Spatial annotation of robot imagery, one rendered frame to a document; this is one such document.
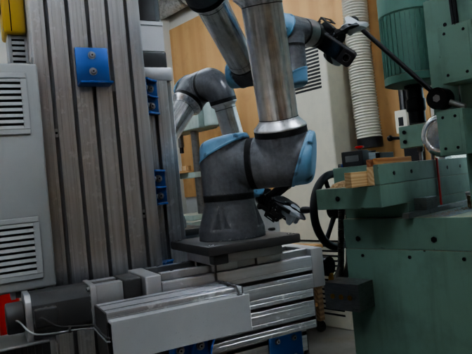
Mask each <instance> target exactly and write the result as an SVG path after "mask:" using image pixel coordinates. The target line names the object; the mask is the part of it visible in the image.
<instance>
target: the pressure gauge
mask: <svg viewBox="0 0 472 354"><path fill-rule="evenodd" d="M322 257H323V265H324V276H328V278H329V280H333V279H334V271H335V262H334V259H333V258H332V257H331V256H322Z"/></svg>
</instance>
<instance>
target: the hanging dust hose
mask: <svg viewBox="0 0 472 354"><path fill-rule="evenodd" d="M341 1H342V2H341V4H342V7H343V8H342V13H343V14H342V15H343V21H344V22H343V24H345V23H346V22H345V20H344V19H345V17H348V16H350V17H351V16H356V17H358V19H359V22H368V23H369V18H368V17H369V16H368V14H369V13H368V4H367V0H341ZM370 42H371V40H370V39H368V38H367V37H366V36H365V35H364V34H363V33H362V32H361V31H359V32H356V33H355V34H353V35H351V36H349V35H348V34H346V38H345V43H346V44H345V45H346V46H347V47H349V48H351V49H353V50H354V51H355V52H356V53H357V56H356V58H355V59H354V61H353V62H352V64H351V65H350V66H349V67H348V71H349V72H348V73H349V75H348V76H349V79H350V80H349V82H350V83H349V84H350V90H351V96H352V97H351V98H352V100H351V101H353V102H352V104H353V105H352V107H353V112H354V113H353V115H354V118H355V119H354V120H355V122H354V123H355V126H356V127H355V129H356V130H355V131H356V132H357V133H356V134H357V136H356V137H357V139H356V140H357V145H358V146H359V145H363V146H364V147H363V149H366V148H378V147H382V146H384V142H383V136H382V135H381V134H382V132H381V130H382V129H380V128H381V126H380V125H381V124H380V122H381V121H379V120H380V118H379V117H380V115H378V114H379V112H378V111H379V110H378V108H379V107H377V106H378V104H377V103H378V101H377V100H378V99H377V96H376V94H377V93H376V90H375V89H376V87H375V86H376V85H375V83H376V82H375V79H374V78H375V76H374V68H373V64H374V63H373V62H372V61H373V60H372V58H373V57H372V51H371V50H372V49H371V47H372V46H370V45H371V43H370Z"/></svg>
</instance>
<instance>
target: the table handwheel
mask: <svg viewBox="0 0 472 354"><path fill-rule="evenodd" d="M333 177H334V174H333V170H332V171H327V172H325V173H323V174H322V175H321V176H320V177H319V178H318V180H317V181H316V183H315V185H314V187H313V190H312V193H311V196H310V220H311V224H312V227H313V230H314V233H315V235H316V237H317V238H318V239H319V241H320V242H321V243H322V245H324V246H325V247H326V248H328V249H330V250H333V251H338V243H334V242H331V241H330V240H329V238H330V235H331V233H332V228H333V226H334V223H335V220H336V218H338V209H332V210H327V215H328V217H330V218H331V220H330V222H329V227H328V229H327V233H326V235H325V234H324V233H323V231H322V228H321V226H320V221H319V217H318V210H317V197H316V190H319V189H322V186H323V185H324V186H325V187H326V188H330V186H329V182H328V180H329V179H330V178H333Z"/></svg>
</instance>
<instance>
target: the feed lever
mask: <svg viewBox="0 0 472 354"><path fill-rule="evenodd" d="M361 32H362V33H363V34H364V35H365V36H366V37H367V38H368V39H370V40H371V41H372V42H373V43H374V44H375V45H377V46H378V47H379V48H380V49H381V50H382V51H383V52H384V53H385V54H386V55H387V56H389V57H390V58H391V59H392V60H393V61H394V62H396V63H397V64H398V65H399V66H400V67H401V68H402V69H403V70H404V71H406V73H408V74H409V75H410V76H411V77H412V78H413V79H415V80H416V81H417V82H418V83H419V84H421V85H422V86H423V87H424V88H425V89H426V90H427V91H428V94H427V96H426V102H427V104H428V106H429V107H430V108H432V109H434V110H446V109H448V108H450V107H451V106H455V107H458V108H460V107H463V108H467V104H465V103H461V102H459V101H456V100H454V94H453V92H452V91H451V90H449V89H448V88H440V87H436V88H431V87H430V86H429V85H428V84H427V83H426V82H425V81H424V80H423V79H422V78H420V77H419V76H418V75H417V74H416V73H415V72H413V71H412V70H411V69H410V68H409V67H408V66H406V64H404V62H402V61H401V60H400V59H399V58H398V57H396V56H395V55H394V54H393V53H392V52H390V51H389V50H388V49H387V48H386V47H385V46H384V45H383V44H382V43H381V42H380V41H378V40H377V39H376V38H375V37H373V36H372V35H371V34H370V33H369V32H368V31H367V30H366V29H362V30H361Z"/></svg>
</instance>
